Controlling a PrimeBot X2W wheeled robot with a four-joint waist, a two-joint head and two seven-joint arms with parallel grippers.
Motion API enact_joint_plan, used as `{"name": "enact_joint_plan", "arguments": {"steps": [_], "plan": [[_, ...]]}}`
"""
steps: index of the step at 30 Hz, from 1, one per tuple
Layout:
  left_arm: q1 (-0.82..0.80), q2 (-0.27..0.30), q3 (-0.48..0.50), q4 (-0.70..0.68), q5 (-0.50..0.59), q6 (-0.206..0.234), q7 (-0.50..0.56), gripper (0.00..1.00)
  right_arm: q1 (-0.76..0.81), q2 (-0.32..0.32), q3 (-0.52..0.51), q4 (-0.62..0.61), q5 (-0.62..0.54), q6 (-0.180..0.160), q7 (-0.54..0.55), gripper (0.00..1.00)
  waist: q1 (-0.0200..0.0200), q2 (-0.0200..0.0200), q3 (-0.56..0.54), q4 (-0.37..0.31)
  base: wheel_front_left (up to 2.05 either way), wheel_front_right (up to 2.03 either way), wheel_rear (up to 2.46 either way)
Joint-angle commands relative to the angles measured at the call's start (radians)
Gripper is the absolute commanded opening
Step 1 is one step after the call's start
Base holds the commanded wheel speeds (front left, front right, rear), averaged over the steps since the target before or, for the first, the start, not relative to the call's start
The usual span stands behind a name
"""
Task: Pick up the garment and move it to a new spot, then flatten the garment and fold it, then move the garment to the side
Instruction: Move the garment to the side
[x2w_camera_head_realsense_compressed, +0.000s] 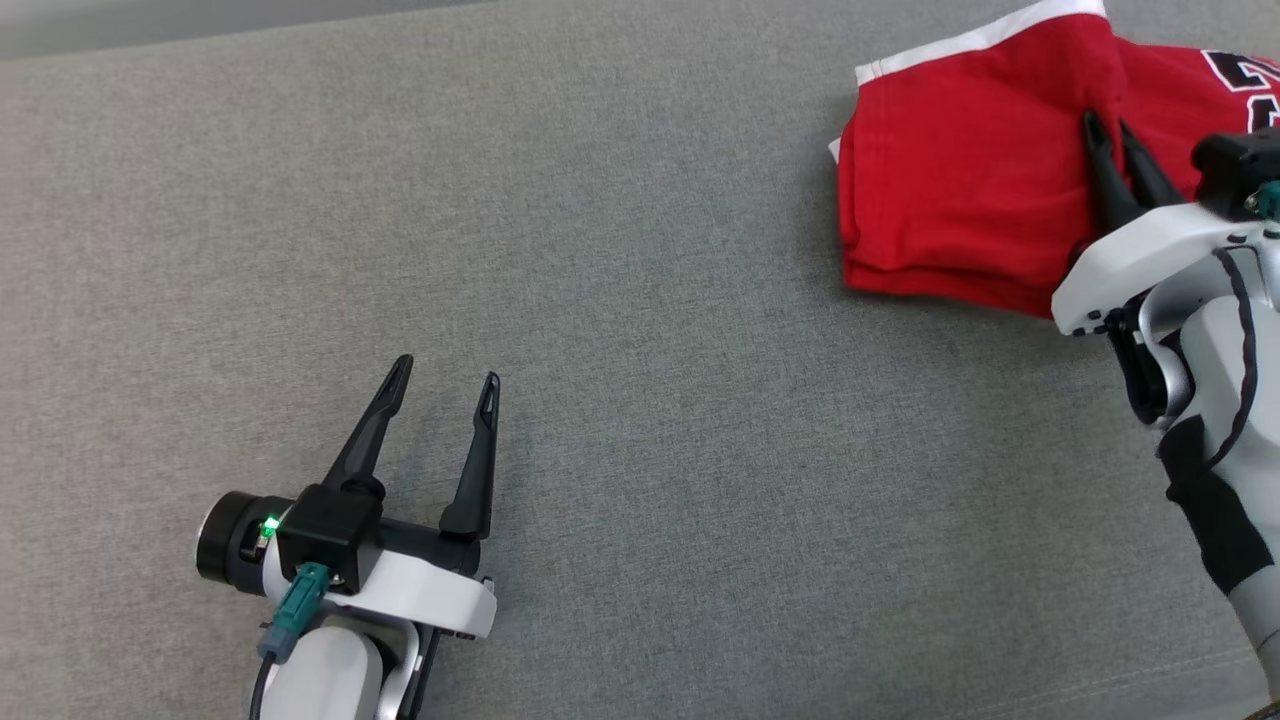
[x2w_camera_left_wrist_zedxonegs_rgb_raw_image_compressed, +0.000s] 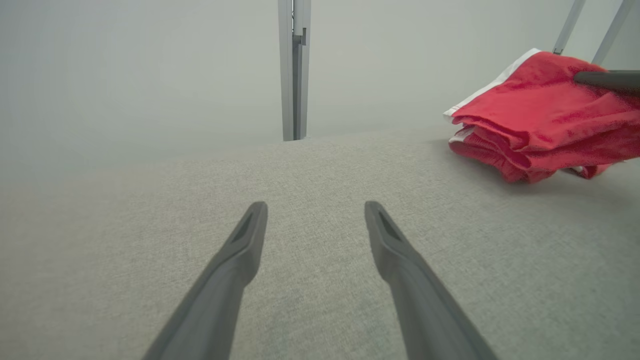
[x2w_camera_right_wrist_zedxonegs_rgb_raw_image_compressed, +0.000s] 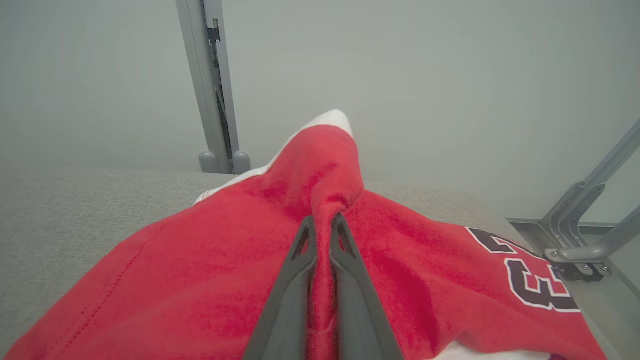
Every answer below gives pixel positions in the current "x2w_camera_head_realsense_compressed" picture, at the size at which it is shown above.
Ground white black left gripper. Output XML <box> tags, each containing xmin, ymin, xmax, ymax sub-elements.
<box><xmin>195</xmin><ymin>354</ymin><xmax>501</xmax><ymax>641</ymax></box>

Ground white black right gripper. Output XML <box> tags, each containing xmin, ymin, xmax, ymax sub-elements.
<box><xmin>1050</xmin><ymin>110</ymin><xmax>1280</xmax><ymax>337</ymax></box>

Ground red jersey with number 23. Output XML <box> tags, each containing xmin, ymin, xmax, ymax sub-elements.
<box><xmin>1105</xmin><ymin>35</ymin><xmax>1280</xmax><ymax>201</ymax></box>

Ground red shorts with white trim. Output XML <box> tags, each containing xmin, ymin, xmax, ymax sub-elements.
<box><xmin>827</xmin><ymin>0</ymin><xmax>1137</xmax><ymax>320</ymax></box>

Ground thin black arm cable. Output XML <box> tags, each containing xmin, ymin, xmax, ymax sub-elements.
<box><xmin>1203</xmin><ymin>245</ymin><xmax>1263</xmax><ymax>473</ymax></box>

